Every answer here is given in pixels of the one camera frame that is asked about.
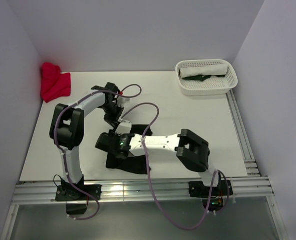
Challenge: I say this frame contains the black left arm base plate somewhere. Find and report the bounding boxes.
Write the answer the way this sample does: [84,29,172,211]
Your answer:
[55,178,102,202]

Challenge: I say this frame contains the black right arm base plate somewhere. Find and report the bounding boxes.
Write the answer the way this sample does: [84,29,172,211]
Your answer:
[188,180,233,198]

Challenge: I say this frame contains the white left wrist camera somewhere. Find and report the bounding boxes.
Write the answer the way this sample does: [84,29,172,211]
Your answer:
[117,96,130,106]

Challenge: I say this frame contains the white perforated plastic basket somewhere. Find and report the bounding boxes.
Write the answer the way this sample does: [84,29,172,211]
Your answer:
[175,59,238,96]

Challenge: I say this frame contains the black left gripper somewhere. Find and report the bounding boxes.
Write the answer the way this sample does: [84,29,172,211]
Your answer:
[101,102,124,130]

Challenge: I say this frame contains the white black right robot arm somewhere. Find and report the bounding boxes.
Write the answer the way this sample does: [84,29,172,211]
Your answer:
[95,129,222,195]

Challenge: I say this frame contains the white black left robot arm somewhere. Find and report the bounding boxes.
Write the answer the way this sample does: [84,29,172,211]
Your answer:
[49,82,124,200]

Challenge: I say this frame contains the aluminium frame rail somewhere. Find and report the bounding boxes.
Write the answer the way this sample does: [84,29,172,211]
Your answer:
[1,92,288,240]

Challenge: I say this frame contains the rolled white t shirt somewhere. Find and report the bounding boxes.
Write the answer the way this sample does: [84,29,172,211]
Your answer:
[179,63,228,78]

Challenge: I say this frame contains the red t shirt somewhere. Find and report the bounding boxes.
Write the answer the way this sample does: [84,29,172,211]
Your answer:
[41,62,71,103]

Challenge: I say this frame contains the dark green rolled t shirt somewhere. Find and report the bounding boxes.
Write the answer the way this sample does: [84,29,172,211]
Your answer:
[182,74,225,82]

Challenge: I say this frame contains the black t shirt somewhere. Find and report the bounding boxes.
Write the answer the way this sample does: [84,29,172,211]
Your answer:
[106,124,153,175]

